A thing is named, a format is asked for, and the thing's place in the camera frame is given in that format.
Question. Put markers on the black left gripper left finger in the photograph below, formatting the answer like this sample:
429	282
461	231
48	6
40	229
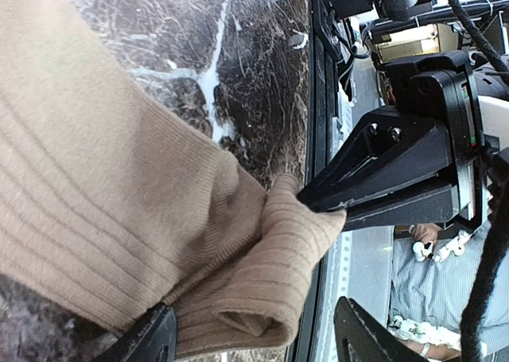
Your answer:
152	338

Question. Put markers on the person in striped shirt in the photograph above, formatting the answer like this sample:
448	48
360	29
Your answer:
438	292

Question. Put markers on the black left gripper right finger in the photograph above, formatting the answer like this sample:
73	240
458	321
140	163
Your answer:
359	337

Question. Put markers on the tan plain sock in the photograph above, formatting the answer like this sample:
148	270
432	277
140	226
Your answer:
111	204

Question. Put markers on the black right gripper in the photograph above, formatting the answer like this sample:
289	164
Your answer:
423	159

